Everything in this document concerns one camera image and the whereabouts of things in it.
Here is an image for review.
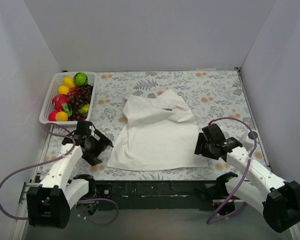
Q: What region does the white t-shirt with flower print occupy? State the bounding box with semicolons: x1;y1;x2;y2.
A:
107;89;208;171

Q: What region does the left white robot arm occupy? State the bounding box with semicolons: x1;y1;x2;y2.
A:
26;120;113;229

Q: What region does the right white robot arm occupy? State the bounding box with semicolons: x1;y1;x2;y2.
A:
194;123;300;233

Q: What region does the yellow green toy fruit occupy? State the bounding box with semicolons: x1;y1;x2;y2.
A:
78;104;90;115

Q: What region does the white bottle with black cap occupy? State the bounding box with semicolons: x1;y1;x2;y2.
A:
239;130;258;151

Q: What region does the red yellow toy mango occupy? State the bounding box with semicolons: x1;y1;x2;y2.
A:
48;110;68;122

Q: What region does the purple toy grape bunch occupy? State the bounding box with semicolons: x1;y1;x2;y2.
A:
67;84;93;121

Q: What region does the red toy dragon fruit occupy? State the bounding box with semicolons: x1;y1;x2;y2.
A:
52;94;69;111

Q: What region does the yellow toy lemon lower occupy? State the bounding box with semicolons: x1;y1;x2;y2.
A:
58;85;70;95

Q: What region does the yellow toy lemon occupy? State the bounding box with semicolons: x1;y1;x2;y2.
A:
58;85;70;95
63;77;76;89

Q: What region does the green toy watermelon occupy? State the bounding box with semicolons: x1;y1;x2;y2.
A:
73;72;88;87

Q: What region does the yellow toy lemon upper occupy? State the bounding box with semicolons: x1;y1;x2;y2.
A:
63;77;76;89

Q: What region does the white plastic fruit basket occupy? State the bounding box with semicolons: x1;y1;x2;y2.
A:
38;71;97;125

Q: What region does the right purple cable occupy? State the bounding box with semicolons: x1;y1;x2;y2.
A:
205;116;258;225

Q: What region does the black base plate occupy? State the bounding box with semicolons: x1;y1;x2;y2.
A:
67;180;247;212

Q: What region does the aluminium frame rail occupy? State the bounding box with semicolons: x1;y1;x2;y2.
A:
14;181;300;240

